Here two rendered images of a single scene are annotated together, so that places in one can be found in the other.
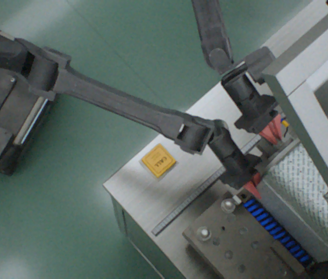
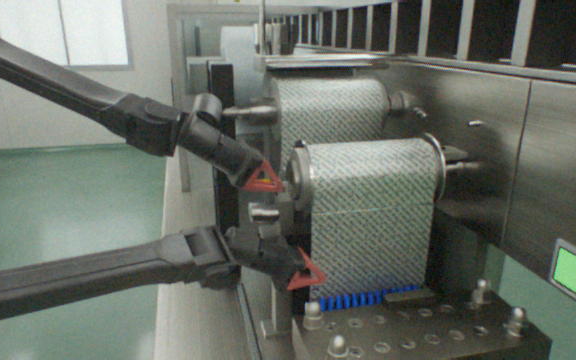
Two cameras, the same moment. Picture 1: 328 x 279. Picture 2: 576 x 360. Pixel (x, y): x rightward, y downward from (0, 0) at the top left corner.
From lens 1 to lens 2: 1.17 m
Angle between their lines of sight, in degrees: 63
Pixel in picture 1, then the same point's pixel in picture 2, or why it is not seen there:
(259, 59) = (194, 103)
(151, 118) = (141, 253)
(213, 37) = (134, 101)
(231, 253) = (381, 345)
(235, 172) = (283, 257)
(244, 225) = (348, 319)
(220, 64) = (167, 112)
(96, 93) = (26, 272)
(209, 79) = not seen: outside the picture
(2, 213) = not seen: outside the picture
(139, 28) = not seen: outside the picture
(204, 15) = (104, 95)
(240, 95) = (213, 132)
